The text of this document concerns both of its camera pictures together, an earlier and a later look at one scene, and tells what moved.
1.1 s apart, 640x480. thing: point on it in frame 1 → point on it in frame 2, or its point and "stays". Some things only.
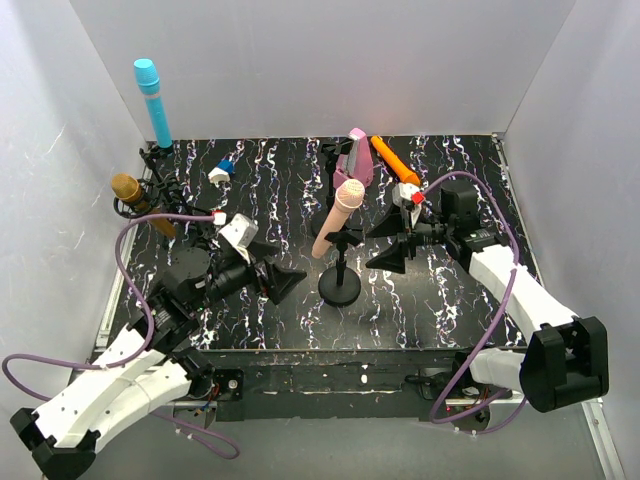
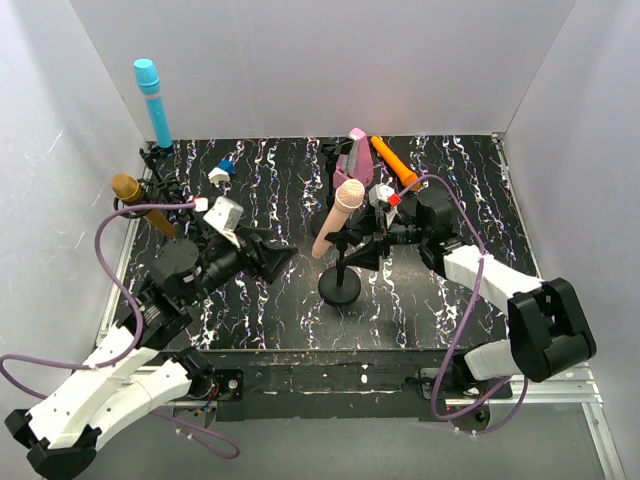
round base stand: [340, 286] stays
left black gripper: [262, 275] → [255, 256]
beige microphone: [349, 196] stays
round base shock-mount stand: [331, 149] stays
